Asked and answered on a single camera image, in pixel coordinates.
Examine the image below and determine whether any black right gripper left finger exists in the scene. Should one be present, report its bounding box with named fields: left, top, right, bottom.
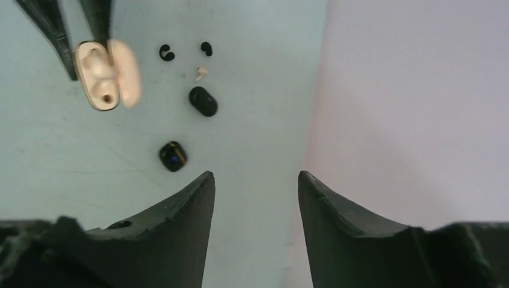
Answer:
left=1, top=171, right=215, bottom=287

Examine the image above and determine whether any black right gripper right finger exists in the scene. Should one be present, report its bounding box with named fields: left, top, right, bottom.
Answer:
left=298, top=171, right=508, bottom=287

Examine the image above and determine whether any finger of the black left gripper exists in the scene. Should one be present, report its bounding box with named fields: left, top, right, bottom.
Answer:
left=15, top=0, right=78, bottom=81
left=79, top=0, right=113, bottom=47

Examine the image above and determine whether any pink charging case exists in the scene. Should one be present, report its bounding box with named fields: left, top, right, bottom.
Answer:
left=73, top=39, right=142, bottom=112

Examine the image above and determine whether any pink earbud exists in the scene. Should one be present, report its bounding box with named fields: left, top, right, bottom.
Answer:
left=195, top=67, right=208, bottom=82

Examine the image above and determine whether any black oval charging case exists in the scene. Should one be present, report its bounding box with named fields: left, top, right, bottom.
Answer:
left=188, top=86, right=218, bottom=117

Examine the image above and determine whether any black bean earbud lower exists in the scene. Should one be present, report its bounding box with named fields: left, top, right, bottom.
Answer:
left=158, top=44, right=175, bottom=62

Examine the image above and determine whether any black bean earbud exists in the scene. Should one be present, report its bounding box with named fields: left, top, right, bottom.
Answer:
left=158, top=44, right=175, bottom=62
left=200, top=41, right=213, bottom=57

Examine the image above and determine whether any black bean earbud upper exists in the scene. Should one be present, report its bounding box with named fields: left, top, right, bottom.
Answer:
left=200, top=41, right=213, bottom=57

